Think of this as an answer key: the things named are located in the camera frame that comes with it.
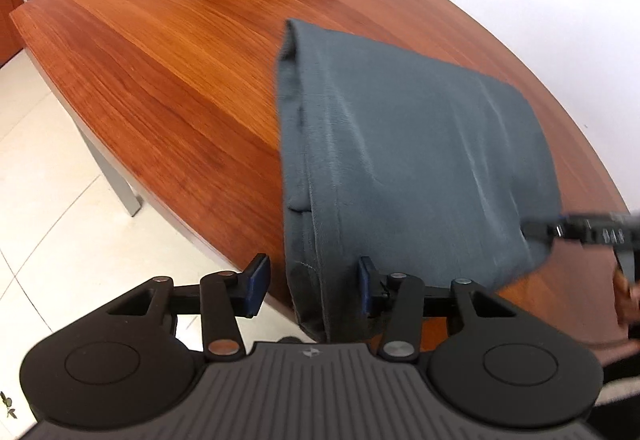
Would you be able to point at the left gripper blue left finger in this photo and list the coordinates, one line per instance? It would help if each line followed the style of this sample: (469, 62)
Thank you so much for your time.
(226, 296)

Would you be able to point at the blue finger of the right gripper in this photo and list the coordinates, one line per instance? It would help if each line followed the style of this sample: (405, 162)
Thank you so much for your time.
(542, 231)

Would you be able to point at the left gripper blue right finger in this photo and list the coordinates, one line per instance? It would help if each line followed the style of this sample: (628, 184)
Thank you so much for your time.
(393, 302)

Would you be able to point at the dark grey hooded jacket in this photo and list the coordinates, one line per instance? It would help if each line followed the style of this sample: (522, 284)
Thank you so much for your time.
(425, 167)

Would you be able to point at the person's right hand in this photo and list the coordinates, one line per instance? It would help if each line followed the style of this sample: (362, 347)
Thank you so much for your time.
(626, 300)

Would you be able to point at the grey metal table leg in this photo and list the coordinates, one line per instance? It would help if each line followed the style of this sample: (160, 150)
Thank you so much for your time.
(117, 182)

